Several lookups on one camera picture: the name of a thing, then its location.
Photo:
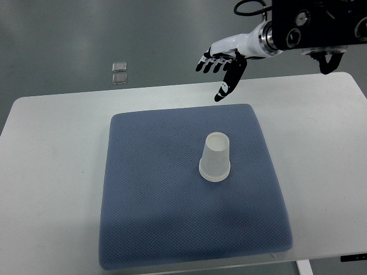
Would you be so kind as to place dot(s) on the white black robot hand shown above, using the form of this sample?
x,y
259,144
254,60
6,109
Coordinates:
x,y
257,44

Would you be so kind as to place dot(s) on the white paper cup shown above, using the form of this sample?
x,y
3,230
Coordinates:
x,y
215,156
213,178

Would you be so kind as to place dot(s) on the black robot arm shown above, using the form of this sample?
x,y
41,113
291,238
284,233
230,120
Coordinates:
x,y
323,30

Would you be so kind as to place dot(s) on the upper metal floor plate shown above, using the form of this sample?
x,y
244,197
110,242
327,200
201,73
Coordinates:
x,y
119,66

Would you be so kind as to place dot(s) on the white paper cup on mat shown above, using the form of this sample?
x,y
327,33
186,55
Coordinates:
x,y
213,178

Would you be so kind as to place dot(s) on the blue textured cushion mat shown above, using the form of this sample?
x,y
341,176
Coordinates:
x,y
157,209

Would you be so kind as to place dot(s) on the white table leg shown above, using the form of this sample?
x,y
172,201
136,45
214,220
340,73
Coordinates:
x,y
304,267

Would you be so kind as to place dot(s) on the black table control panel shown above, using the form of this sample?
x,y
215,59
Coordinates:
x,y
353,257

